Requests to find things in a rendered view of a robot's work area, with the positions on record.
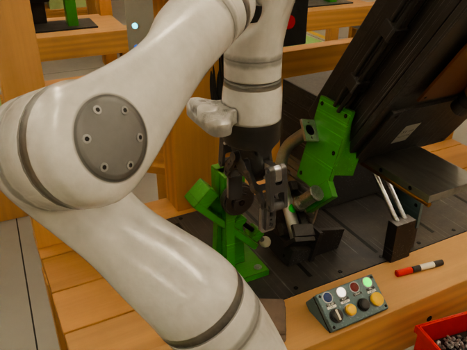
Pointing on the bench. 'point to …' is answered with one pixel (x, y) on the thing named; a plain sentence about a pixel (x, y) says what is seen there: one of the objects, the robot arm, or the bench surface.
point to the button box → (317, 303)
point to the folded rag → (276, 314)
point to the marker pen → (418, 268)
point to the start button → (377, 298)
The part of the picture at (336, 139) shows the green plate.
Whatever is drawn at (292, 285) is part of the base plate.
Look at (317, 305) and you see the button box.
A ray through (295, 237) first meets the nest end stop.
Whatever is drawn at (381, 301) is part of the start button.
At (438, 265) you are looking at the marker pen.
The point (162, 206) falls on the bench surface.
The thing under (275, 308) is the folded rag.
